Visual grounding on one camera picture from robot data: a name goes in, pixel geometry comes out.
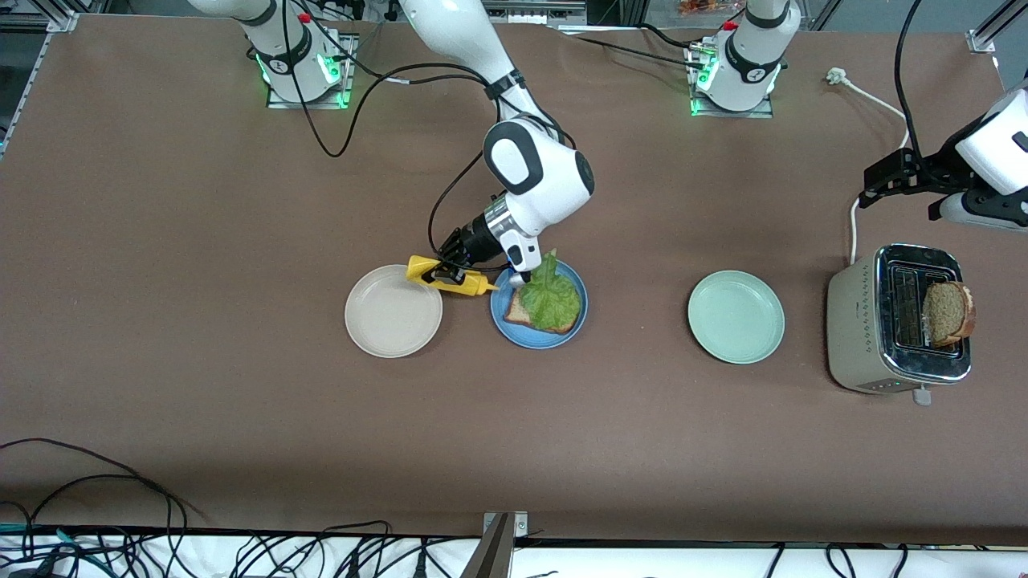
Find yellow mustard squeeze bottle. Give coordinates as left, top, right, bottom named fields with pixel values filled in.
left=406, top=254, right=500, bottom=299

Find brown bread slice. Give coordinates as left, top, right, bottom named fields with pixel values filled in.
left=503, top=277, right=581, bottom=336
left=920, top=281, right=977, bottom=348

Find green lettuce leaf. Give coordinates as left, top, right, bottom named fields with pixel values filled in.
left=519, top=248, right=582, bottom=332

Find beige round plate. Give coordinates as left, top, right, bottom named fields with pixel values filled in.
left=345, top=264, right=444, bottom=359

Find blue round plate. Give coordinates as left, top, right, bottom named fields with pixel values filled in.
left=490, top=255, right=589, bottom=350

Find mint green round plate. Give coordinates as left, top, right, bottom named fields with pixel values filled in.
left=687, top=270, right=785, bottom=365

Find beige chrome toaster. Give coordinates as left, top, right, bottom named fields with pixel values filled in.
left=826, top=243, right=973, bottom=406

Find brown table cover sheet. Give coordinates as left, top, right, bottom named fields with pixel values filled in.
left=0, top=14, right=1028, bottom=547

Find white toaster power cable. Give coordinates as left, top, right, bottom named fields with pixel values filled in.
left=826, top=67, right=911, bottom=266

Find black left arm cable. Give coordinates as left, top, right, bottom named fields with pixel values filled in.
left=894, top=0, right=948, bottom=177

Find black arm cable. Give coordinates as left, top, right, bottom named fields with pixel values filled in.
left=279, top=0, right=579, bottom=258
left=894, top=0, right=948, bottom=177

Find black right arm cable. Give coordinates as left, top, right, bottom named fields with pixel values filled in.
left=279, top=0, right=579, bottom=258

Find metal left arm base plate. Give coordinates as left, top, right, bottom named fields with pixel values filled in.
left=687, top=44, right=776, bottom=120

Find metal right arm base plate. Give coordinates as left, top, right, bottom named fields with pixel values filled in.
left=267, top=34, right=358, bottom=110

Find silver metal frame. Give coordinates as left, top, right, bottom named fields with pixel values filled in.
left=468, top=0, right=587, bottom=25

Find black cable on table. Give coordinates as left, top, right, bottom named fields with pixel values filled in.
left=554, top=22, right=712, bottom=71

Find aluminium table edge bracket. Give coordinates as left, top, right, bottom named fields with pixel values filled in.
left=460, top=511, right=529, bottom=578

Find tangled black cables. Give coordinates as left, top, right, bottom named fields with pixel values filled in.
left=0, top=520, right=483, bottom=578

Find black looped cable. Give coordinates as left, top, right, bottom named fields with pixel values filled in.
left=0, top=438, right=194, bottom=535

